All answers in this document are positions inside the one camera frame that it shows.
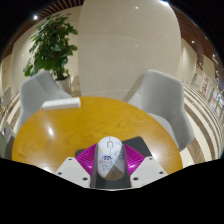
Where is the light grey shell chair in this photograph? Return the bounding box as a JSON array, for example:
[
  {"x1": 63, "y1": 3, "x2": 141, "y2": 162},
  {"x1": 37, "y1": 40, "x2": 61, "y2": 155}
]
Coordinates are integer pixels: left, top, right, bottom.
[
  {"x1": 128, "y1": 69, "x2": 195, "y2": 152},
  {"x1": 16, "y1": 70, "x2": 73, "y2": 134}
]

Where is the white power strip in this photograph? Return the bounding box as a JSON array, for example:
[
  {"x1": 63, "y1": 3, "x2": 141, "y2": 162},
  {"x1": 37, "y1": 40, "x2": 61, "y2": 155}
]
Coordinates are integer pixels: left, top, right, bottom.
[{"x1": 41, "y1": 97, "x2": 82, "y2": 111}]

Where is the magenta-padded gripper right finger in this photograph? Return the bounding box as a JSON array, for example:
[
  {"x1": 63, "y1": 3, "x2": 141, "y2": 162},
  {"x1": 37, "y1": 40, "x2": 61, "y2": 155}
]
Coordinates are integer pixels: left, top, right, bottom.
[{"x1": 123, "y1": 143, "x2": 169, "y2": 188}]

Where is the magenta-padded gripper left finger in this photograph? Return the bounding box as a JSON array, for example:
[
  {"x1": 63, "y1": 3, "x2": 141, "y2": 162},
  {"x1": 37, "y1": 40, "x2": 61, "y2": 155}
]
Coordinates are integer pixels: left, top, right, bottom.
[{"x1": 54, "y1": 143, "x2": 101, "y2": 188}]

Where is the black mouse pad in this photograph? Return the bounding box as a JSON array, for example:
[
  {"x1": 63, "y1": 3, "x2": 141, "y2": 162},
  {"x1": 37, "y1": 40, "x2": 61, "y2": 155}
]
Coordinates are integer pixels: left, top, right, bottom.
[{"x1": 74, "y1": 135, "x2": 153, "y2": 189}]

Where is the grey-green armchair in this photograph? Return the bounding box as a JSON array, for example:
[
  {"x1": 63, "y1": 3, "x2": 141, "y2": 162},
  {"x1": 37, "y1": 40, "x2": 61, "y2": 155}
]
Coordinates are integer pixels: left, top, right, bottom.
[{"x1": 0, "y1": 123, "x2": 16, "y2": 159}]

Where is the green leafy potted plant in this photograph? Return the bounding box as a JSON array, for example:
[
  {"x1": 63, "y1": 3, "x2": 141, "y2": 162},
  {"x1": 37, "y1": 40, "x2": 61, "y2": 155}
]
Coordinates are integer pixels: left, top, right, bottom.
[{"x1": 23, "y1": 13, "x2": 79, "y2": 94}]

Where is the white printed computer mouse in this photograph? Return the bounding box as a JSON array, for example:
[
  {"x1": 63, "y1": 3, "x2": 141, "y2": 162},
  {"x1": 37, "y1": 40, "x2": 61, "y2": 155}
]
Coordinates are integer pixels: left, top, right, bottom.
[{"x1": 96, "y1": 135, "x2": 127, "y2": 181}]

